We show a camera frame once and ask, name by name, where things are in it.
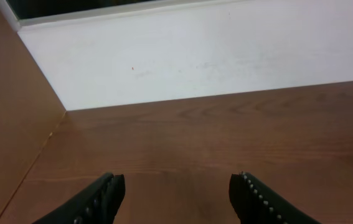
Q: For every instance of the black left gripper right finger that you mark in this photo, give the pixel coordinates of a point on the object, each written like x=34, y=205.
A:
x=256, y=203

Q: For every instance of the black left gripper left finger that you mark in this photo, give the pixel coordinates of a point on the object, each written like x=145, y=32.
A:
x=97, y=203

